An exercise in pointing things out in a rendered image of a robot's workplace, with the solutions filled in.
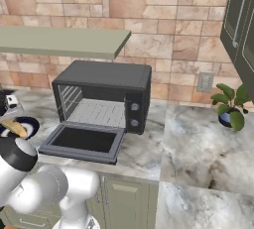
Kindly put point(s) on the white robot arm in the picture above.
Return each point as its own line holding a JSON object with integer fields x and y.
{"x": 74, "y": 186}

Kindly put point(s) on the round toaster oven knob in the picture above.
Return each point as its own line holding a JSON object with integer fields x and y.
{"x": 134, "y": 122}
{"x": 134, "y": 106}

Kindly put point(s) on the dark green wall cupboard door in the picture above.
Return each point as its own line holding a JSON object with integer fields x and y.
{"x": 248, "y": 57}
{"x": 231, "y": 11}

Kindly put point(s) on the grey-green drawer front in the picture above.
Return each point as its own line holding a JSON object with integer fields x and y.
{"x": 13, "y": 218}

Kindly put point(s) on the grey wall outlet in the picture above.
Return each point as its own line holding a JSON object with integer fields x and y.
{"x": 205, "y": 82}

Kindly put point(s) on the black toaster oven door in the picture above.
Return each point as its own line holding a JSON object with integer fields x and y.
{"x": 82, "y": 140}

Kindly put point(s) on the black toaster oven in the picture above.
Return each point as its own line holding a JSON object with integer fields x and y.
{"x": 99, "y": 74}

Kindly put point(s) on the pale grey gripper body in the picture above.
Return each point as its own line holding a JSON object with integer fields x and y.
{"x": 10, "y": 112}

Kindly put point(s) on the tan baguette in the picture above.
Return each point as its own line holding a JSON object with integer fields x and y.
{"x": 15, "y": 127}

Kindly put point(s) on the grey-green base cupboard door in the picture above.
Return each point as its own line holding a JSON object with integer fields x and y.
{"x": 96, "y": 206}
{"x": 127, "y": 205}

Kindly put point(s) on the dark blue rimmed plate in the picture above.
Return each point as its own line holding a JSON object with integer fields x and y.
{"x": 32, "y": 125}

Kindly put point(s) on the grey toaster oven rack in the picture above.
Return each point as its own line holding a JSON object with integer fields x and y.
{"x": 99, "y": 112}

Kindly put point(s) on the green plant in blue pot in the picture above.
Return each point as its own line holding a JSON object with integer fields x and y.
{"x": 231, "y": 114}

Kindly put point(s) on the thick grey-green wall shelf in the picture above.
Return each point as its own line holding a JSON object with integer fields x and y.
{"x": 59, "y": 41}

